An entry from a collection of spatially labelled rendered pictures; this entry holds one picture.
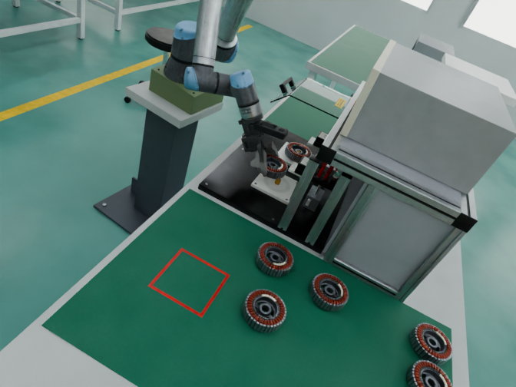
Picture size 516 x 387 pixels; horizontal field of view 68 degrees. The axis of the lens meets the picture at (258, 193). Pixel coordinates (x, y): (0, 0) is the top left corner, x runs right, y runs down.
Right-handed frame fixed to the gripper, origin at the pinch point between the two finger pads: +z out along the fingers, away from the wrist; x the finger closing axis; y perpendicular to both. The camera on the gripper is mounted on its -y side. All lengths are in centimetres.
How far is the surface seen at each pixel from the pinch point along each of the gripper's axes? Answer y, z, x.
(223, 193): 11.3, -0.3, 18.5
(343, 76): 9, 6, -160
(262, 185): 3.1, 4.2, 5.4
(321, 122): 3, 9, -73
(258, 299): -11, 15, 51
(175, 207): 20.1, -4.2, 33.2
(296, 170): -10.2, 0.2, 3.5
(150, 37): 128, -56, -122
